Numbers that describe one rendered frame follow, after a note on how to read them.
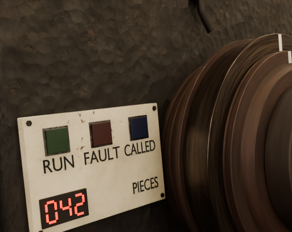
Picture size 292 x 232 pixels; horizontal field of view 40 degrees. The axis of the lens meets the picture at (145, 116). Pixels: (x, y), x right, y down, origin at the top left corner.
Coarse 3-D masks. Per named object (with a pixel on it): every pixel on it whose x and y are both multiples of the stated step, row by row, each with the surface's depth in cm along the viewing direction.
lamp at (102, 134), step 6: (96, 126) 64; (102, 126) 65; (108, 126) 66; (96, 132) 64; (102, 132) 65; (108, 132) 66; (96, 138) 64; (102, 138) 65; (108, 138) 66; (96, 144) 64; (102, 144) 65
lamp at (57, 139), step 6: (48, 132) 59; (54, 132) 59; (60, 132) 60; (66, 132) 61; (48, 138) 59; (54, 138) 59; (60, 138) 60; (66, 138) 61; (48, 144) 59; (54, 144) 59; (60, 144) 60; (66, 144) 61; (48, 150) 59; (54, 150) 59; (60, 150) 60; (66, 150) 61
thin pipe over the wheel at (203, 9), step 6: (198, 0) 82; (204, 0) 82; (198, 6) 82; (204, 6) 82; (198, 12) 82; (204, 12) 82; (204, 18) 82; (210, 18) 82; (204, 24) 82; (210, 24) 82; (210, 30) 82
